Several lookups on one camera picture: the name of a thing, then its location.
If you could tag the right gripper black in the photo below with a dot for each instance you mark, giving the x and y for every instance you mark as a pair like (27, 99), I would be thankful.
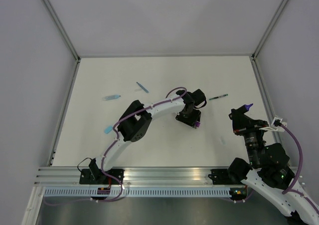
(242, 123)

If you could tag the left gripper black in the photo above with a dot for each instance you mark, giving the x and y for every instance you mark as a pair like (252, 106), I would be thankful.
(196, 117)

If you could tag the black purple highlighter pen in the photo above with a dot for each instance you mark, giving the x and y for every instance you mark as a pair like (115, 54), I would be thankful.
(245, 108)

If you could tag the light blue pen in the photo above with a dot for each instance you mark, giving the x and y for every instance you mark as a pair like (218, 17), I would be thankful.
(111, 97)

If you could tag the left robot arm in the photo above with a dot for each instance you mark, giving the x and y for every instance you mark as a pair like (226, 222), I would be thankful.
(133, 125)

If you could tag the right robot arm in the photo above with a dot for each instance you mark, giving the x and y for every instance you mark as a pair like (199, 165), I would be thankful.
(268, 172)

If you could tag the green refill pen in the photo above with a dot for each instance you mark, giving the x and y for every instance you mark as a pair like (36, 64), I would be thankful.
(218, 97)

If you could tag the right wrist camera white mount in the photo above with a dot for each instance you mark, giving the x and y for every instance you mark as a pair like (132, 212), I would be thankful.
(277, 125)

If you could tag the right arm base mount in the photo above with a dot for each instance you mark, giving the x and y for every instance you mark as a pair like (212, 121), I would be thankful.
(221, 177)

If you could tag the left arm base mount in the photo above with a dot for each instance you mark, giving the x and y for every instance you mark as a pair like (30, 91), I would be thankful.
(93, 175)

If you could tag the white slotted cable duct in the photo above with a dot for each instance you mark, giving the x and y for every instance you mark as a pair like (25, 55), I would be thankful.
(176, 192)

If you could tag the aluminium mounting rail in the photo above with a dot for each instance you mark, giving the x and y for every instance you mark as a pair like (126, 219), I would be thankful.
(132, 176)

